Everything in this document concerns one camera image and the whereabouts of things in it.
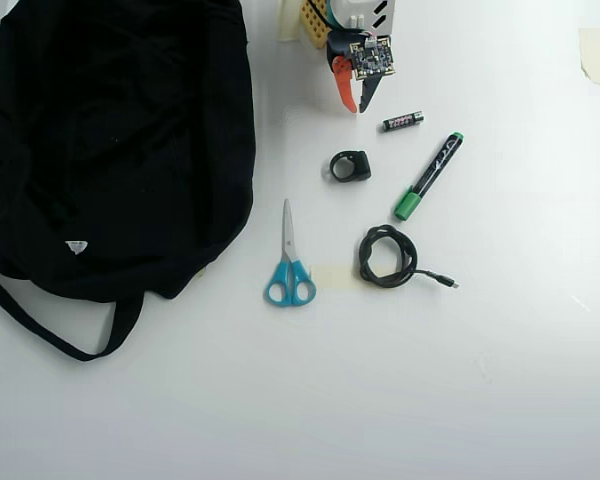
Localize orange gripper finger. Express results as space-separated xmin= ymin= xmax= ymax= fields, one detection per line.
xmin=330 ymin=54 xmax=360 ymax=114

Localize coiled black USB cable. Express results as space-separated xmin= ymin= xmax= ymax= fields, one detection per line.
xmin=356 ymin=223 xmax=462 ymax=292

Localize blue handled scissors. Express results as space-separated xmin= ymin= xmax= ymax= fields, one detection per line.
xmin=264 ymin=197 xmax=317 ymax=308

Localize black fabric bag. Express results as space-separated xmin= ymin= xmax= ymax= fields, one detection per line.
xmin=0 ymin=0 xmax=258 ymax=364

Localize black plastic ring clamp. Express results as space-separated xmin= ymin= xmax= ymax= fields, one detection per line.
xmin=327 ymin=149 xmax=372 ymax=185

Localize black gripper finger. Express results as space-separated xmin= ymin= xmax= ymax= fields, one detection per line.
xmin=357 ymin=75 xmax=386 ymax=115

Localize bare camera circuit board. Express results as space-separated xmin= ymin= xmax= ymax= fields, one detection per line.
xmin=348 ymin=35 xmax=398 ymax=82

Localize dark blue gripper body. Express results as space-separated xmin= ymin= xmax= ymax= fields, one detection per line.
xmin=325 ymin=28 xmax=370 ymax=69

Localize green marker with black barrel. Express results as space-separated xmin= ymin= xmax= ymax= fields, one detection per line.
xmin=392 ymin=130 xmax=466 ymax=223

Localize short beige masking tape strip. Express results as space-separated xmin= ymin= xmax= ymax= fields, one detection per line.
xmin=311 ymin=263 xmax=362 ymax=291

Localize black AAA battery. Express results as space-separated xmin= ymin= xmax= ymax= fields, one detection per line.
xmin=380 ymin=111 xmax=426 ymax=135

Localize long beige masking tape strip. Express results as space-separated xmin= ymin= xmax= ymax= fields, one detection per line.
xmin=577 ymin=26 xmax=600 ymax=88

